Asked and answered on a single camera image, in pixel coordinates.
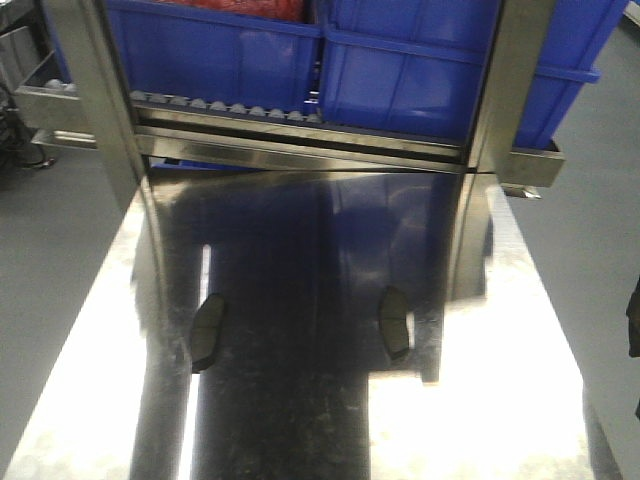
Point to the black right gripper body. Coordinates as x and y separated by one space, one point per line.
632 314

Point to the inner-right grey brake pad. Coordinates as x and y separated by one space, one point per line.
392 321

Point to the inner-left grey brake pad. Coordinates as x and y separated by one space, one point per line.
205 332

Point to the right blue plastic bin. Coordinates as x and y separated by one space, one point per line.
416 66

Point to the blue plastic bin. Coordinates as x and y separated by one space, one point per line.
416 66
211 55

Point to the left blue plastic bin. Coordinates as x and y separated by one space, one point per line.
211 55

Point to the grey roller track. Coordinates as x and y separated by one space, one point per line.
217 107

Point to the stainless steel rack frame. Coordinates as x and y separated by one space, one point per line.
101 114

